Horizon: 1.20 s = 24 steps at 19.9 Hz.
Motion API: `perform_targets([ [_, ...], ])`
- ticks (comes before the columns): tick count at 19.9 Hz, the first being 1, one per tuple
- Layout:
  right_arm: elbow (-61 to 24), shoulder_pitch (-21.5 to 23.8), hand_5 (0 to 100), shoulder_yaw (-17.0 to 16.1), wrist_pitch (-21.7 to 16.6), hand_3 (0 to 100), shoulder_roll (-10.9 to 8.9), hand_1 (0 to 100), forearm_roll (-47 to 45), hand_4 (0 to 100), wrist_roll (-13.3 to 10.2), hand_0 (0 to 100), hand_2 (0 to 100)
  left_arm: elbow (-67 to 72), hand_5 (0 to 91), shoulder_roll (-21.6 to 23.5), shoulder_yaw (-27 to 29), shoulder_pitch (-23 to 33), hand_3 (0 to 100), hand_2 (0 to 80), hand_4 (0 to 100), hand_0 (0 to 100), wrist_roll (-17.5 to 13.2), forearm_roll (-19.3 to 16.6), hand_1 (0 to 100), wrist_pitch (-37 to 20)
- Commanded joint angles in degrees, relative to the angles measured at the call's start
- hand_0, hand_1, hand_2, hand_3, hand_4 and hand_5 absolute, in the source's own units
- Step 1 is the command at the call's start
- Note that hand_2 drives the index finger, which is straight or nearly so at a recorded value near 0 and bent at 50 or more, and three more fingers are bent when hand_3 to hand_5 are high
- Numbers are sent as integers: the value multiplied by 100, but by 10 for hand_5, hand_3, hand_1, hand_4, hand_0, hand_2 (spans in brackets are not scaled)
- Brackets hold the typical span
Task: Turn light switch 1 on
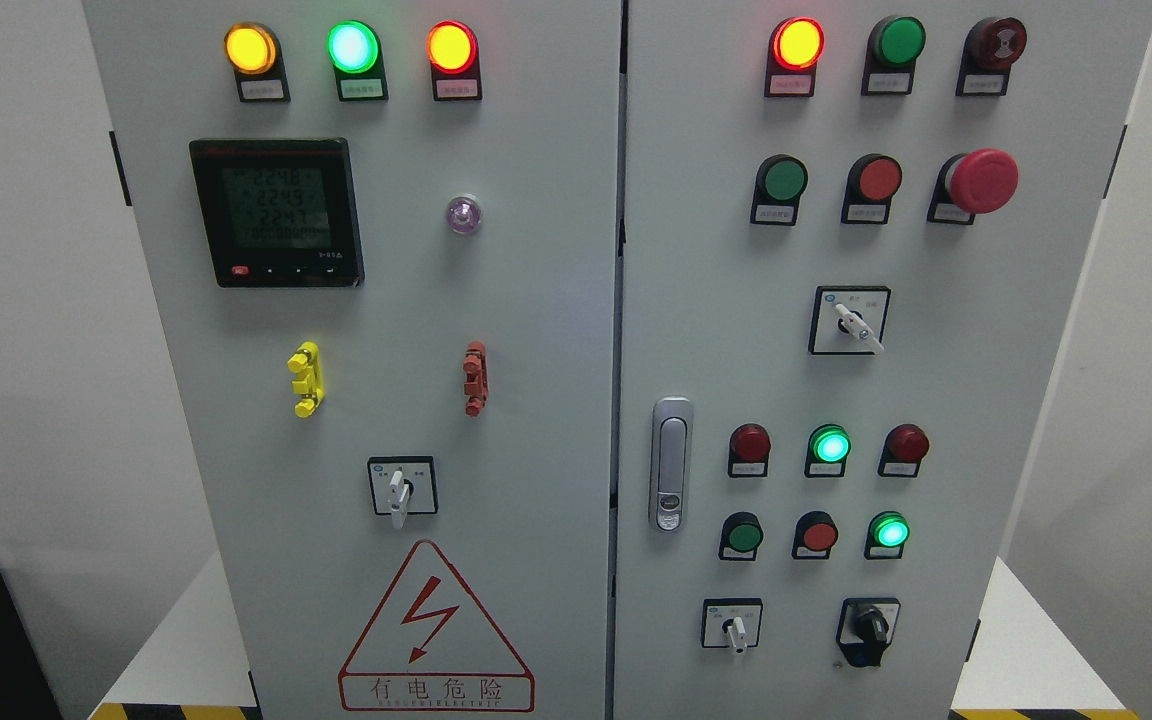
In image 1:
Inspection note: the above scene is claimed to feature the lit green push button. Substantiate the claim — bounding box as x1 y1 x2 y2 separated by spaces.
864 510 910 560

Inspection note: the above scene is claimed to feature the dark red indicator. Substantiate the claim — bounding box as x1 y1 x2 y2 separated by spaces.
727 423 772 478
877 423 931 478

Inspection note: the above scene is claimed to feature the dark red buzzer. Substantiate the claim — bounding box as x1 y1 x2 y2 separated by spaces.
956 17 1026 97

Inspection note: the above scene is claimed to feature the black digital power meter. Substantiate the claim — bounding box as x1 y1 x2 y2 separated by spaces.
189 137 365 288

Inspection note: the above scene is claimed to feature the unlit green indicator light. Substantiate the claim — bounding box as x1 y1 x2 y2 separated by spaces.
861 15 927 96

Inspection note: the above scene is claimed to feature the white selector switch upper right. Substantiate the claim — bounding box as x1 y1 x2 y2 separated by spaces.
809 285 890 356

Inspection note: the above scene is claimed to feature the lit green indicator light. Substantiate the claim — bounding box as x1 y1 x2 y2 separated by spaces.
326 20 388 103

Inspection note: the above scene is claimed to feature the green push button lower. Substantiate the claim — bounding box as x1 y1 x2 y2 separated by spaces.
718 511 764 562

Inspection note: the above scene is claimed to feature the lit green indicator middle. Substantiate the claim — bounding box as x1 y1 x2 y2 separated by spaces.
803 423 852 478

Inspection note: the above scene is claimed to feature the white lever selector switch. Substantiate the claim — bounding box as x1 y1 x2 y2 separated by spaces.
367 456 439 530

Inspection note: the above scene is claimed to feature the red emergency stop button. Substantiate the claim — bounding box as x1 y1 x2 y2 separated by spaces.
925 149 1020 225

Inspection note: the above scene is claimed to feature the lit red indicator light right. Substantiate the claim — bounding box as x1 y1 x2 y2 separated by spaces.
764 15 826 97

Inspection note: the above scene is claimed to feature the dark red indicator left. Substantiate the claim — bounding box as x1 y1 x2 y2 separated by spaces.
727 423 772 478

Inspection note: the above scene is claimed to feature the red push button upper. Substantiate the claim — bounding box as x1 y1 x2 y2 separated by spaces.
840 152 902 225

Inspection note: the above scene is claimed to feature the red push button lower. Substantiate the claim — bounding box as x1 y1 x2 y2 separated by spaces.
791 510 838 560

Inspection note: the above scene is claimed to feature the small purple indicator lamp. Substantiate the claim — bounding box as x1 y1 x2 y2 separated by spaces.
444 194 483 236

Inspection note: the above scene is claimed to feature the red high voltage warning sticker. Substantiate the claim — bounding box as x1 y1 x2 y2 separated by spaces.
338 539 536 714

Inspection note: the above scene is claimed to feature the yellow indicator light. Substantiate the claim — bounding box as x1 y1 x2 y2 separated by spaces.
223 22 291 103

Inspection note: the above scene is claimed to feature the lit red indicator light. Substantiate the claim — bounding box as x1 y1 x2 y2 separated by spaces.
764 15 826 97
426 20 483 101

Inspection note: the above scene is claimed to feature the yellow terminal connector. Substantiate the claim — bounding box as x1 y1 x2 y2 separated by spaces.
285 341 325 419

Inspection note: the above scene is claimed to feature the black knob selector switch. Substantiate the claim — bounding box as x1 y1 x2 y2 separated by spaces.
836 597 901 667

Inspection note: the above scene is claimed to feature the lit red indicator light left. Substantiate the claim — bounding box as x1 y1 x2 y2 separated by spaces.
426 20 483 101

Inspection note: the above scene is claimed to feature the red terminal connector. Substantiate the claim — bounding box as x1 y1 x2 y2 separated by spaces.
462 341 490 416

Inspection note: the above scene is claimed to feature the red push button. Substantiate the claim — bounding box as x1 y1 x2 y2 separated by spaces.
840 152 902 225
791 510 838 560

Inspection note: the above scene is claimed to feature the white selector switch lower right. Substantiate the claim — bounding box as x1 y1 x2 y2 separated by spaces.
702 597 763 655

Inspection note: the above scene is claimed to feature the grey electrical cabinet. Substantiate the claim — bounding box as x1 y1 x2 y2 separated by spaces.
83 1 1152 719

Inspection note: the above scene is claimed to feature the dark red indicator right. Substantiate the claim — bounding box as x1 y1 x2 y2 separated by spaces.
877 423 931 478

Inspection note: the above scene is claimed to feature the green push button upper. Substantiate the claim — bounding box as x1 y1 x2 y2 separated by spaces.
749 154 809 225

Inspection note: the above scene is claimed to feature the chrome door lock handle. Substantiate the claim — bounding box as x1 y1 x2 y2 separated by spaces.
649 397 694 532

